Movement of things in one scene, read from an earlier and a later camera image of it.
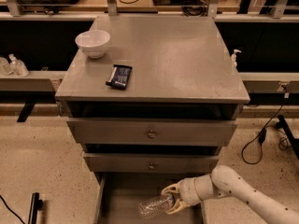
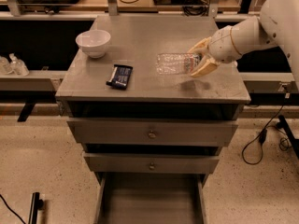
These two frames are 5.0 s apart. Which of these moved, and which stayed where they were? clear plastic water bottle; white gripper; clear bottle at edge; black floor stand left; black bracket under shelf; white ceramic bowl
Moved: white gripper; clear plastic water bottle
Stayed: black bracket under shelf; clear bottle at edge; white ceramic bowl; black floor stand left
